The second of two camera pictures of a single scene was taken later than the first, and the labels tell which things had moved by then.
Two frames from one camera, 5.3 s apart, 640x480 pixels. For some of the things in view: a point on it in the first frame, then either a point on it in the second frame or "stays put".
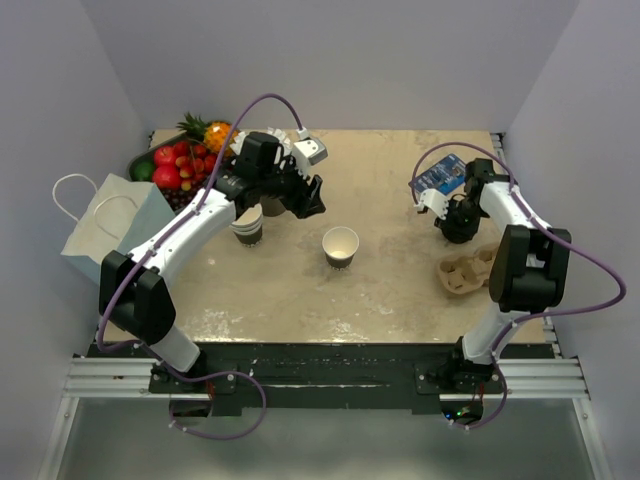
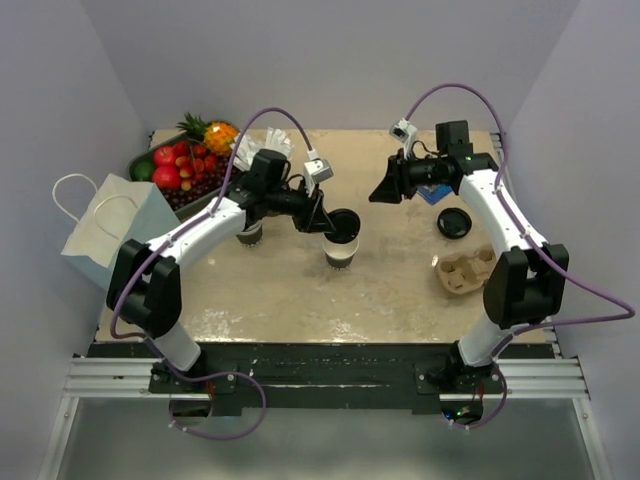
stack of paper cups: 248,224 stays put
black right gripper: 458,233 to 388,191
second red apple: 167,177 stays put
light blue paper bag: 121,212 stays put
